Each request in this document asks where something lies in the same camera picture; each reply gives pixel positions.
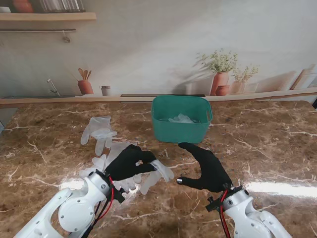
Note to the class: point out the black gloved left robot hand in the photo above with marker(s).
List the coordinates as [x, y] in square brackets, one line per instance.
[128, 163]

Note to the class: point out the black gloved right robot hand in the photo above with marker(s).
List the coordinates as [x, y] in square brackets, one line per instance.
[213, 173]

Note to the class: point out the teal plastic basket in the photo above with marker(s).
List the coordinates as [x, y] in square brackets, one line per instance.
[178, 134]

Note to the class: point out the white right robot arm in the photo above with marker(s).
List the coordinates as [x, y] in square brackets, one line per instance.
[247, 218]

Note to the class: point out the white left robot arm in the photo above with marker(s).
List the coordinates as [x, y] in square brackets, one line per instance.
[74, 210]

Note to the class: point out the grey mug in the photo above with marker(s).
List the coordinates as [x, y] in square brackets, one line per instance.
[106, 91]

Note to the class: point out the small round terracotta pot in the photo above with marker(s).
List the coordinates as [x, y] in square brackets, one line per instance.
[222, 90]

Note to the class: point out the terracotta pot with wooden spoons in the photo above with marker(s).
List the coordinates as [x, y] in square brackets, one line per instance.
[85, 87]

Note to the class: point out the tall terracotta vase with flowers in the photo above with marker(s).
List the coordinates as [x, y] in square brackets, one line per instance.
[220, 81]

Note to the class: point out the black object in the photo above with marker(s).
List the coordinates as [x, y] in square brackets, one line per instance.
[315, 102]

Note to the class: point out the metal hook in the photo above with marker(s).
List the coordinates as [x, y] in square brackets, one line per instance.
[66, 38]

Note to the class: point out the row of books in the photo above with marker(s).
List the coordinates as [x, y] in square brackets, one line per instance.
[62, 5]

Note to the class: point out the orange ceramic jar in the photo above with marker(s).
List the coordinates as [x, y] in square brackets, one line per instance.
[22, 6]

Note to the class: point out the white bowl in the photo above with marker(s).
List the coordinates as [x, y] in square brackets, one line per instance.
[4, 10]

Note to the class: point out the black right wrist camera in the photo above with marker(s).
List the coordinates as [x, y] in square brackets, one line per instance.
[214, 204]

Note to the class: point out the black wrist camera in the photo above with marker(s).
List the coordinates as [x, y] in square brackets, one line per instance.
[121, 196]
[214, 204]

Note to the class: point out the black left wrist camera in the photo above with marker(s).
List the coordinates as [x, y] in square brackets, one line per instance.
[121, 196]

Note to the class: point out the dark metal wall rail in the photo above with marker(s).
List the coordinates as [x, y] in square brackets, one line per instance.
[37, 29]

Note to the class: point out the light wooden wall shelf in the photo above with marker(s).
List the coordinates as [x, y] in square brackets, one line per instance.
[49, 16]

